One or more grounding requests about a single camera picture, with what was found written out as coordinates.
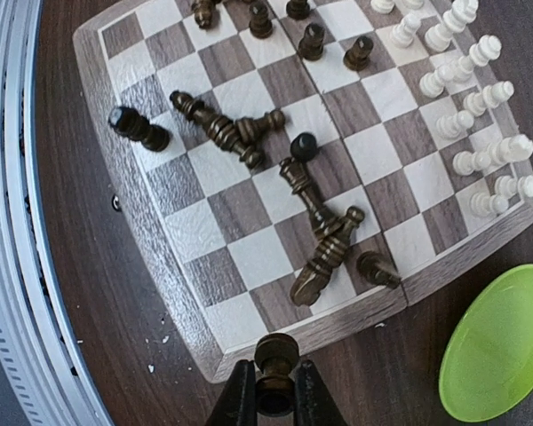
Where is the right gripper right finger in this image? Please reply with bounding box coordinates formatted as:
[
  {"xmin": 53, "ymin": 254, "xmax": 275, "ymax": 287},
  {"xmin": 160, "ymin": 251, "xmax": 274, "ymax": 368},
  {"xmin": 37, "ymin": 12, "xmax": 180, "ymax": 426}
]
[{"xmin": 293, "ymin": 359, "xmax": 347, "ymax": 426}]

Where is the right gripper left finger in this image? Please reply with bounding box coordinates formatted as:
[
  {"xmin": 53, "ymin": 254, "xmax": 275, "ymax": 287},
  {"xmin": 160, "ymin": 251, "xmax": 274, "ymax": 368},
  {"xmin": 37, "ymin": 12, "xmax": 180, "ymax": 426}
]
[{"xmin": 205, "ymin": 359, "xmax": 258, "ymax": 426}]

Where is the dark rook chess piece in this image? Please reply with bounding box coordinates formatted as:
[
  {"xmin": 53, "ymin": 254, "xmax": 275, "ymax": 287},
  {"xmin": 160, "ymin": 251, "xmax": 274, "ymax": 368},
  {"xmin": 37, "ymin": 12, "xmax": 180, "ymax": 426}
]
[{"xmin": 254, "ymin": 333, "xmax": 299, "ymax": 417}]

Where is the wooden chess board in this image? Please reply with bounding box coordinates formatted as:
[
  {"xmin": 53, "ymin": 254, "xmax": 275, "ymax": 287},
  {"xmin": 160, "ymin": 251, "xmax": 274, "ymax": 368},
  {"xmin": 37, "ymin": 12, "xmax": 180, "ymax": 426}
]
[{"xmin": 73, "ymin": 1, "xmax": 533, "ymax": 383}]

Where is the dark knight chess piece lying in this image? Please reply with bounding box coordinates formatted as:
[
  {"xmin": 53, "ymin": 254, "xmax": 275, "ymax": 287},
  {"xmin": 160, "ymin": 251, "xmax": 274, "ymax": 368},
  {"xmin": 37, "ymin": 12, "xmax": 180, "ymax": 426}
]
[{"xmin": 356, "ymin": 251, "xmax": 402, "ymax": 288}]

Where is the dark queen chess piece lying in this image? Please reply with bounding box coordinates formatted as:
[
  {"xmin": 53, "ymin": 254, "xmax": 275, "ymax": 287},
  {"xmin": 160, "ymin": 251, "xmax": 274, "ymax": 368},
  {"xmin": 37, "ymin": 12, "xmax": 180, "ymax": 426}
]
[{"xmin": 170, "ymin": 91, "xmax": 265, "ymax": 170}]

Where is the white chess pieces row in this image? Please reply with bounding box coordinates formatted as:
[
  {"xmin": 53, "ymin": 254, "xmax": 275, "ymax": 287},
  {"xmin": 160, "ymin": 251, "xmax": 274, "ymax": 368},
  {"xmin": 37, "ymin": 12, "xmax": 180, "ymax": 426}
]
[{"xmin": 390, "ymin": 1, "xmax": 533, "ymax": 217}]

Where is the green plate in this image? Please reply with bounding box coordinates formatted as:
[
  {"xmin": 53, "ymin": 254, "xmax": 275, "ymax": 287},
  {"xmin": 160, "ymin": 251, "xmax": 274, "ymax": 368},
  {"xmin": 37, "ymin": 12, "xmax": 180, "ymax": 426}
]
[{"xmin": 438, "ymin": 264, "xmax": 533, "ymax": 422}]

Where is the dark pawn standing centre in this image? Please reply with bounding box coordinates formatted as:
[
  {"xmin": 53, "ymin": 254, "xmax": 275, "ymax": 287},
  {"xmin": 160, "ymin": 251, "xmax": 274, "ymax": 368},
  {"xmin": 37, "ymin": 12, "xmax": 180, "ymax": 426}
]
[{"xmin": 290, "ymin": 132, "xmax": 318, "ymax": 162}]

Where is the dark pawn lying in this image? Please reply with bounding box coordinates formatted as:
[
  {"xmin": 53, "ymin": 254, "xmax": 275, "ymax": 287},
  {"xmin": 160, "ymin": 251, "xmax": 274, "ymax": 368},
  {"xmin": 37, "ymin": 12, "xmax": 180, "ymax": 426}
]
[{"xmin": 235, "ymin": 109, "xmax": 286, "ymax": 145}]

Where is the front aluminium rail base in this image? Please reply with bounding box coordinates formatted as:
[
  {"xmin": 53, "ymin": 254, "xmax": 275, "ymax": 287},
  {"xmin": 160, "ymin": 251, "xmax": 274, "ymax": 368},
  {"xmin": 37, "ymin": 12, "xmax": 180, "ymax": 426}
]
[{"xmin": 0, "ymin": 1, "xmax": 112, "ymax": 425}]

